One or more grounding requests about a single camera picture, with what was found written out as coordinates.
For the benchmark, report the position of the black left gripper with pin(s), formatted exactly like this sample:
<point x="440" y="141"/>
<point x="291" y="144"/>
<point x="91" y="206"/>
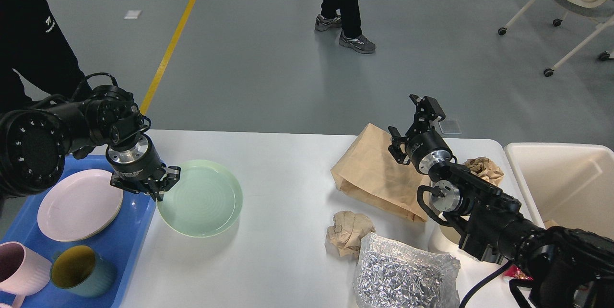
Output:
<point x="139" y="169"/>

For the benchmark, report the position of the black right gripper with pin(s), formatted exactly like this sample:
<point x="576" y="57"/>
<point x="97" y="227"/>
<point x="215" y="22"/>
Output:
<point x="424" y="147"/>

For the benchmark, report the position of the light green plate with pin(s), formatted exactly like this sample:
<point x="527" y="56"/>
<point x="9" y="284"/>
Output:
<point x="206" y="200"/>

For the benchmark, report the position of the brown paper bag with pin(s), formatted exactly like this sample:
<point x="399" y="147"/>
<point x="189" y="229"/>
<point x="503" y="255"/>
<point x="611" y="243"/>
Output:
<point x="368" y="172"/>

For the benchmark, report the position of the white cup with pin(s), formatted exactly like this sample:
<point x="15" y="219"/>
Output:
<point x="443" y="240"/>

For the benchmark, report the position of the green mug yellow inside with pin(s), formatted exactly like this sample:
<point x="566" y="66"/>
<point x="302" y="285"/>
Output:
<point x="83" y="272"/>

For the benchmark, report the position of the brown paper ball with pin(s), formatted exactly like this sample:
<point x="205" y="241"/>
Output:
<point x="347" y="231"/>

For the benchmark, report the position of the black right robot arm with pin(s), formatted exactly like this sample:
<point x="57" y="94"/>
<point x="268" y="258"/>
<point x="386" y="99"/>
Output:
<point x="567" y="268"/>

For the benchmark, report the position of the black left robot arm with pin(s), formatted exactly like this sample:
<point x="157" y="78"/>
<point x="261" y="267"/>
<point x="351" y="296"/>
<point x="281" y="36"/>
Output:
<point x="35" y="142"/>

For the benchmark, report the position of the blue plastic tray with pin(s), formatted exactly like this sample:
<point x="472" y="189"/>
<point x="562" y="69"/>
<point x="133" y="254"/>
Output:
<point x="119" y="243"/>

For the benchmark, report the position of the pink plate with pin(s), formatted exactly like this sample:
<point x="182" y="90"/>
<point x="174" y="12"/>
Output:
<point x="79" y="206"/>

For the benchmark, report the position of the crumpled paper ball right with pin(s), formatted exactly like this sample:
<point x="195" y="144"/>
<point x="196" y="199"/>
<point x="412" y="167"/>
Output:
<point x="485" y="169"/>

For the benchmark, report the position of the silver foil bubble bag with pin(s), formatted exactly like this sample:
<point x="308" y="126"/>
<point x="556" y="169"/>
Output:
<point x="391" y="274"/>

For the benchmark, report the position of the person in black clothes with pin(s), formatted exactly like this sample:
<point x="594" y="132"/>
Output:
<point x="346" y="15"/>

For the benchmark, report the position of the pink mug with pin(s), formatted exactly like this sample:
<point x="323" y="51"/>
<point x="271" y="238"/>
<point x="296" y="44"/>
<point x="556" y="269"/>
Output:
<point x="23" y="272"/>

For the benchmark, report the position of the white plastic bin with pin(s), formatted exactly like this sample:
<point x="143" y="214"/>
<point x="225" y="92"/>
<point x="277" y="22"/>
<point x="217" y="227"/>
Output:
<point x="568" y="184"/>

